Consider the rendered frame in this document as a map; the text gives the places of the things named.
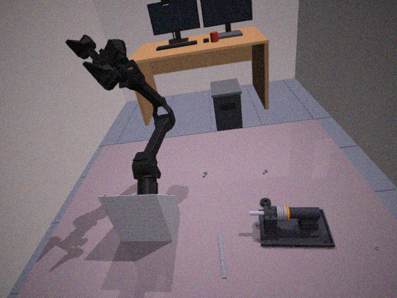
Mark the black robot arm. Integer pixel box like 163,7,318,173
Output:
99,39,176,195

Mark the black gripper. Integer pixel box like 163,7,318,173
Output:
66,35,122,91

